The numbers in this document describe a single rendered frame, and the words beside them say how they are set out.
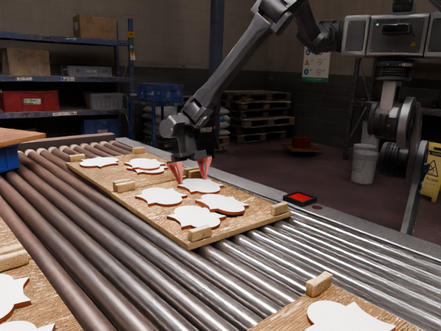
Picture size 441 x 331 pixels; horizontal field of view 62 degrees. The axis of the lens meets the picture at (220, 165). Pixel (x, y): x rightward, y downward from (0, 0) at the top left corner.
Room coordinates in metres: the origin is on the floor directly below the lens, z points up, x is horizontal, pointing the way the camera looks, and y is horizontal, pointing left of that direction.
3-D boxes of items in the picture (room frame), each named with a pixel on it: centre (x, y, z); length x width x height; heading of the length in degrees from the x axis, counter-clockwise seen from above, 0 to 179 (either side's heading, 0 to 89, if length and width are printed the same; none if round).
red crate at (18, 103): (4.95, 2.57, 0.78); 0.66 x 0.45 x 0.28; 126
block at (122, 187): (1.07, 0.29, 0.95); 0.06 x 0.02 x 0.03; 130
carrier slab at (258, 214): (1.01, 0.06, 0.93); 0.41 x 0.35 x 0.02; 40
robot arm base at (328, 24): (1.54, -0.39, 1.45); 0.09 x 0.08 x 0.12; 56
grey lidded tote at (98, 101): (5.49, 1.76, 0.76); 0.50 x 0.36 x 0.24; 132
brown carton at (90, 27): (5.45, 1.82, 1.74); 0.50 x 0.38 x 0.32; 126
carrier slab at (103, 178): (1.33, 0.33, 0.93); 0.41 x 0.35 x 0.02; 41
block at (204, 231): (0.77, 0.04, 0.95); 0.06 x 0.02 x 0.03; 130
